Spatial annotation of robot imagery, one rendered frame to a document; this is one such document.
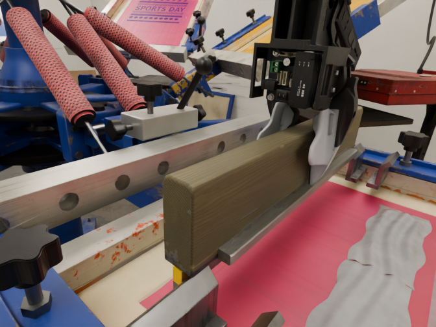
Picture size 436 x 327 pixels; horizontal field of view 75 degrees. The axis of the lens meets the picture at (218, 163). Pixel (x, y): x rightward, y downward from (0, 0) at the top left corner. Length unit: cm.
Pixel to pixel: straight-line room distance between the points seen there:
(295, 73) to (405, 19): 210
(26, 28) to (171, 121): 38
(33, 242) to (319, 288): 27
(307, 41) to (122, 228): 27
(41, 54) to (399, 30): 210
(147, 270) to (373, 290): 24
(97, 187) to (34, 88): 56
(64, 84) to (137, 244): 38
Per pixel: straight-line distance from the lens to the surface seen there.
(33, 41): 71
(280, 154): 27
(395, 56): 235
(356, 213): 50
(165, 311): 21
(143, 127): 45
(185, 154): 45
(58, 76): 65
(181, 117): 50
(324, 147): 32
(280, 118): 34
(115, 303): 32
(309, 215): 46
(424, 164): 64
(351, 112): 32
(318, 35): 29
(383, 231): 47
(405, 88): 124
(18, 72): 92
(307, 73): 27
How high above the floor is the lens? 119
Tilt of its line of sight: 23 degrees down
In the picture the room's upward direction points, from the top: 3 degrees clockwise
